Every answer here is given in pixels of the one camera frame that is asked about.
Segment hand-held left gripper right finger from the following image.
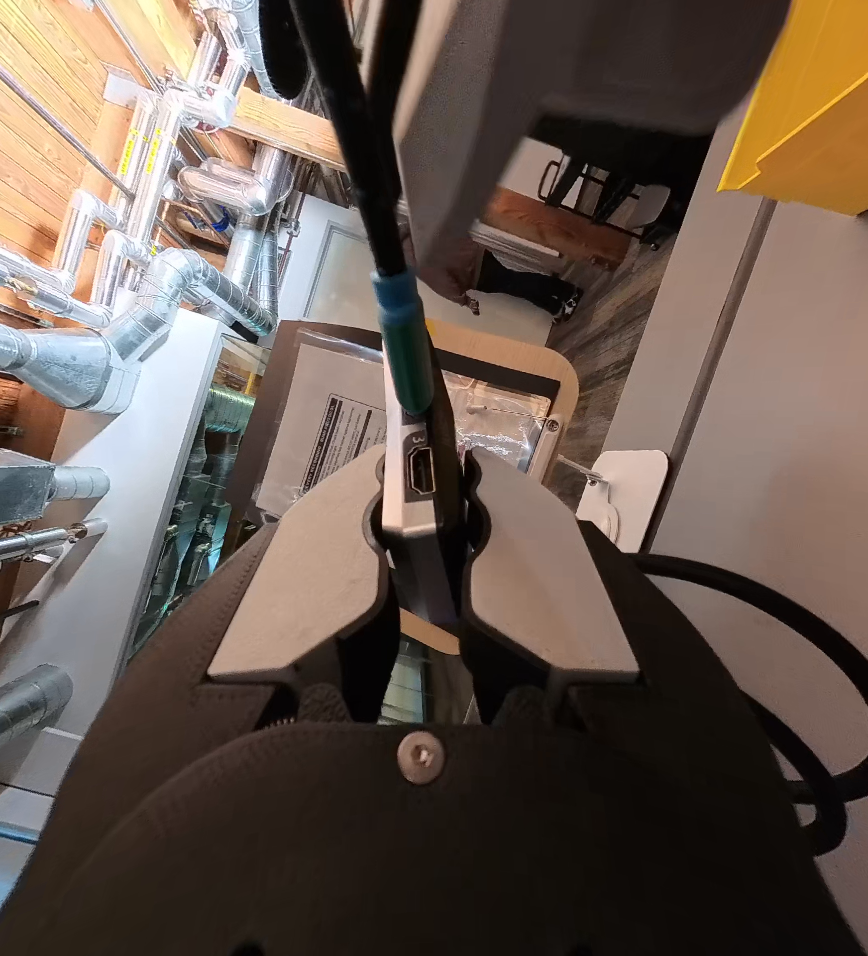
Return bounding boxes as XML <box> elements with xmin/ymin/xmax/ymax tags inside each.
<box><xmin>458</xmin><ymin>447</ymin><xmax>642</xmax><ymax>721</ymax></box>

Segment black and silver hdmi hub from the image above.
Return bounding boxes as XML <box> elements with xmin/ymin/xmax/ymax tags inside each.
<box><xmin>382</xmin><ymin>329</ymin><xmax>472</xmax><ymax>624</ymax></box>

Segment black office chair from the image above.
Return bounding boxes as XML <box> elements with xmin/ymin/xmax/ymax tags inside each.
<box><xmin>527</xmin><ymin>112</ymin><xmax>715</xmax><ymax>225</ymax></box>

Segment laminated instruction sheet stand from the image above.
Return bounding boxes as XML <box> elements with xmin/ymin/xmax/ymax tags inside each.
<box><xmin>226</xmin><ymin>317</ymin><xmax>582</xmax><ymax>652</ymax></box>

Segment wooden beam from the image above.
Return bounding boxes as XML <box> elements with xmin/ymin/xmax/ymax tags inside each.
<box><xmin>228</xmin><ymin>86</ymin><xmax>633</xmax><ymax>271</ymax></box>

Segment black braided hdmi cable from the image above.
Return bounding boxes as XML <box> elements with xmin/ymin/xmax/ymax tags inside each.
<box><xmin>287</xmin><ymin>0</ymin><xmax>435</xmax><ymax>418</ymax></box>

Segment silver ventilation ducts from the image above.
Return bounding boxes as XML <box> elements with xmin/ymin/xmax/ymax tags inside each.
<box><xmin>0</xmin><ymin>0</ymin><xmax>297</xmax><ymax>781</ymax></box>

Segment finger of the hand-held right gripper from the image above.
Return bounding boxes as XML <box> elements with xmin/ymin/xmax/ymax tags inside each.
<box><xmin>393</xmin><ymin>0</ymin><xmax>795</xmax><ymax>281</ymax></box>

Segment instruction sheet in acrylic cover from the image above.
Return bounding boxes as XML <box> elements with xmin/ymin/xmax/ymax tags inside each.
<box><xmin>255</xmin><ymin>327</ymin><xmax>563</xmax><ymax>516</ymax></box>

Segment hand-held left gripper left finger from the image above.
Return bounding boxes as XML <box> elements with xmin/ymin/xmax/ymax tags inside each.
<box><xmin>207</xmin><ymin>448</ymin><xmax>404</xmax><ymax>721</ymax></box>

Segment yellow plastic bin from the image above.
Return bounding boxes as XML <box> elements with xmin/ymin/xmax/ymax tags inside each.
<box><xmin>716</xmin><ymin>0</ymin><xmax>868</xmax><ymax>219</ymax></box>

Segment white sign stand base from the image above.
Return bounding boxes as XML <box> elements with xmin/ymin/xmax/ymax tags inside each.
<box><xmin>574</xmin><ymin>448</ymin><xmax>671</xmax><ymax>555</ymax></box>

